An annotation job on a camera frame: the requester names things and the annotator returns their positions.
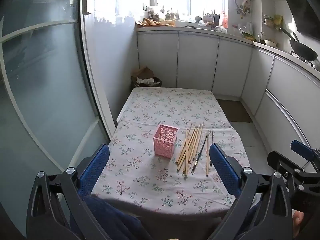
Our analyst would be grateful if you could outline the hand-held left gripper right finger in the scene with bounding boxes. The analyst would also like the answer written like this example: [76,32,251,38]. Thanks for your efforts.
[209,143,293,240]

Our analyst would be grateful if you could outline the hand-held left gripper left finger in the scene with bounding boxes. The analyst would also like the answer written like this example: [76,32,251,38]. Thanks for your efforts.
[26,144,110,240]

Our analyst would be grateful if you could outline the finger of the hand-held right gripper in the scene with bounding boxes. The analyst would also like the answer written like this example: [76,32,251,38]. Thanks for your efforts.
[267,151,309,178]
[291,140,320,167]

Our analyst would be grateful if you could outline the bundle of wooden chopsticks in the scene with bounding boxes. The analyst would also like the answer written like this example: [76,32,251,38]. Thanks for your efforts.
[176,122,204,179]

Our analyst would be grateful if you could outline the pink perforated plastic basket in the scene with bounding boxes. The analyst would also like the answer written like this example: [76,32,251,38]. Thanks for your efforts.
[152,124,180,158]

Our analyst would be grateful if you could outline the person's right hand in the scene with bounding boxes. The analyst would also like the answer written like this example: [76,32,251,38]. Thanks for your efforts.
[292,210,307,239]

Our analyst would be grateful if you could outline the thin pale wooden stick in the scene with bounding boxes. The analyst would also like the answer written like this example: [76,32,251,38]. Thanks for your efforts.
[206,131,210,177]

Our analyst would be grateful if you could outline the person's leg in dark pants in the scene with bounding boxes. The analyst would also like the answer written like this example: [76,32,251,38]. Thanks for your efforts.
[70,196,153,240]

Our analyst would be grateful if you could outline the floral tablecloth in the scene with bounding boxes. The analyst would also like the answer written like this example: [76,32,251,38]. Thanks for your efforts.
[91,87,253,215]

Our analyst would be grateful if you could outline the gas stove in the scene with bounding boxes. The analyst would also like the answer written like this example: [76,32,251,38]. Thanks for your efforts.
[290,51,320,71]

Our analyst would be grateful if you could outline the frosted glass sliding door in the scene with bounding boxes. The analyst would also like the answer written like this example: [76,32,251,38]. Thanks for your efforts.
[0,0,117,230]

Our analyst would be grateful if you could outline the black wok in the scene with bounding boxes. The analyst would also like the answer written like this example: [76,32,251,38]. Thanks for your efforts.
[279,27,318,62]

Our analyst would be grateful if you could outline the black trash bin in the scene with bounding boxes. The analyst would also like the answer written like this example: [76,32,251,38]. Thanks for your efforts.
[136,77,163,88]

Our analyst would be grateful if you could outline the white kitchen cabinet unit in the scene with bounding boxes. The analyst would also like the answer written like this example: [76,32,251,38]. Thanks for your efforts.
[137,27,320,160]

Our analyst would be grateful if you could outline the group of condiment bottles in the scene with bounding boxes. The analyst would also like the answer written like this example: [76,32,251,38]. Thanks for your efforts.
[236,22,255,40]

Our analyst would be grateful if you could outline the yellow green packets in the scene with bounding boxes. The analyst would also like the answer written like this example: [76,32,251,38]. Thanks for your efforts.
[264,14,284,29]

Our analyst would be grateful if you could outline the black range hood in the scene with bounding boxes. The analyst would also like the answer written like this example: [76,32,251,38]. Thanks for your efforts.
[274,0,320,40]

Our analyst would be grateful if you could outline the hanging kitchen tools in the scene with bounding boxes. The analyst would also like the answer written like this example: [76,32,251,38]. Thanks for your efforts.
[235,0,252,19]

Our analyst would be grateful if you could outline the dark utensil holder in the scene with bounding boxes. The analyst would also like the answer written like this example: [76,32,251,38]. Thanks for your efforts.
[202,9,222,27]

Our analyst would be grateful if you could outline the row of small jars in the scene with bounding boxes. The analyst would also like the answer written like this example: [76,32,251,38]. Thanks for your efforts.
[147,5,190,22]

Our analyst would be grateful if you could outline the dark handled brush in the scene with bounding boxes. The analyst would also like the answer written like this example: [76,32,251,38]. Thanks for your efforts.
[192,132,208,172]

